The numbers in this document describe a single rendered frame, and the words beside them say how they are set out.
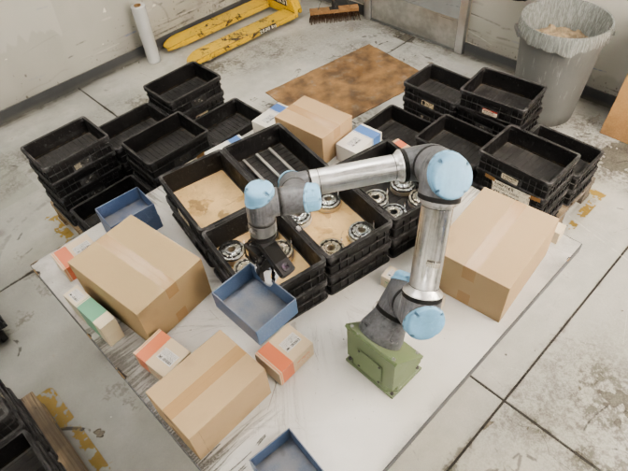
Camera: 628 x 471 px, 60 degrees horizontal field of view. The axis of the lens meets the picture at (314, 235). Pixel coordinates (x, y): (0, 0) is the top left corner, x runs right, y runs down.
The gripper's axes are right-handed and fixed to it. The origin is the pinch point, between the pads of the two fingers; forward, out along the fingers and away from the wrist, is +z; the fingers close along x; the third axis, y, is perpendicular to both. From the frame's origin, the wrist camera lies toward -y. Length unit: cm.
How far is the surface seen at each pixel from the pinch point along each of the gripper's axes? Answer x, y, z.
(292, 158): -66, 67, 25
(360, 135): -102, 59, 26
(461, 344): -49, -40, 38
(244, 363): 14.2, -0.3, 26.8
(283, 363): 2.3, -5.0, 34.4
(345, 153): -91, 58, 30
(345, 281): -38, 6, 36
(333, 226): -49, 23, 25
